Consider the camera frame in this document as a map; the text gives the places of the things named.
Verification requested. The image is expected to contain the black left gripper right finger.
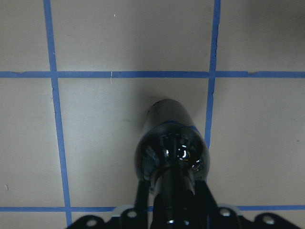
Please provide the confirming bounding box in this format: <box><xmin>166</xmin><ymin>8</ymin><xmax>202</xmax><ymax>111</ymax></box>
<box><xmin>195</xmin><ymin>180</ymin><xmax>218</xmax><ymax>211</ymax></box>

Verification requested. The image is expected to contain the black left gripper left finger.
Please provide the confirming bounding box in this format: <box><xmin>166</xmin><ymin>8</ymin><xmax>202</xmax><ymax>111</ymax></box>
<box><xmin>134</xmin><ymin>180</ymin><xmax>150</xmax><ymax>211</ymax></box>

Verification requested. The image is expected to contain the dark wine bottle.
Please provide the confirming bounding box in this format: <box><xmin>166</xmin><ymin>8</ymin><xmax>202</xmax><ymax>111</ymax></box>
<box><xmin>135</xmin><ymin>99</ymin><xmax>210</xmax><ymax>229</ymax></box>

